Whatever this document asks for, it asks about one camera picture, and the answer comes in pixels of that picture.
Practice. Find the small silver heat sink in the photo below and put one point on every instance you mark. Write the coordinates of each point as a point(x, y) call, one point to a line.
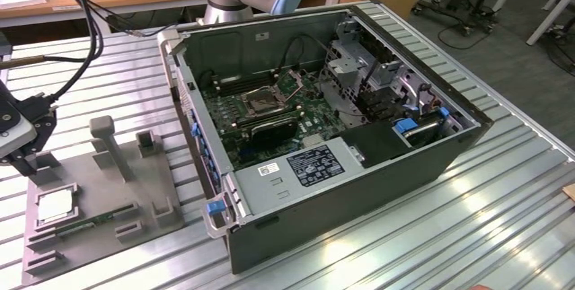
point(312, 140)

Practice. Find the blue slot clip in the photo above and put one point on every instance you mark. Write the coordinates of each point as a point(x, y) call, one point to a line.
point(195, 130)

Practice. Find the silver curved metal bracket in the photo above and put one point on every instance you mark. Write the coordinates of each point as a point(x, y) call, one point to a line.
point(412, 83)

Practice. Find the CPU socket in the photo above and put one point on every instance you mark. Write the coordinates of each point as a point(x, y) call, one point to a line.
point(265, 103)

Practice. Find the grey plastic parts rack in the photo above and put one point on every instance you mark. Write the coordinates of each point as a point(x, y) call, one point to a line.
point(99, 189)

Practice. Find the green RAM stick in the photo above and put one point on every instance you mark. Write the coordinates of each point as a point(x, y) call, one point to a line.
point(86, 226)

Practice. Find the black RAM slot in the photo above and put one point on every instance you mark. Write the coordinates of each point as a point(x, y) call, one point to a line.
point(246, 87)
point(245, 126)
point(246, 82)
point(245, 76)
point(270, 117)

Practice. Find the silver metal drive cage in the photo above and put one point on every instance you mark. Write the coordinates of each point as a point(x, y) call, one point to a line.
point(344, 68)

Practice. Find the small blue tab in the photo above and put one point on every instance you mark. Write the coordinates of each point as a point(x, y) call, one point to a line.
point(444, 112)

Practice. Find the black open PC case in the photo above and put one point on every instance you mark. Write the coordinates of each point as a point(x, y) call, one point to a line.
point(342, 219)

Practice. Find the silver CPU green board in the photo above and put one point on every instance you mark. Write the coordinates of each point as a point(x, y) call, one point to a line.
point(57, 206)

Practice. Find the brown wooden block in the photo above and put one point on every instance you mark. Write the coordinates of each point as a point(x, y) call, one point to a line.
point(570, 194)

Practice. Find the grey and black wrist camera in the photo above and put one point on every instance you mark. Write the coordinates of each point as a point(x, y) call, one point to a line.
point(15, 138)

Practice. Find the black plastic shroud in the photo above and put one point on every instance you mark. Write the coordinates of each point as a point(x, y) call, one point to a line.
point(376, 145)

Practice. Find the grey power supply unit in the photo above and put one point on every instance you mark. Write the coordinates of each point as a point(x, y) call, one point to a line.
point(265, 196)

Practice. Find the hard disk in blue carrier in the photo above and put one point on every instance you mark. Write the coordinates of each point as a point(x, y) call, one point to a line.
point(405, 126)

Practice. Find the green motherboard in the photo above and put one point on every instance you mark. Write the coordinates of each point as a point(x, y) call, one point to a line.
point(314, 116)

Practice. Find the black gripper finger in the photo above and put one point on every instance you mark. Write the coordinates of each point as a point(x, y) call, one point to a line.
point(45, 132)

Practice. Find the blue case latch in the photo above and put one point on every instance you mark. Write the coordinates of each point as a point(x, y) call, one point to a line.
point(216, 208)

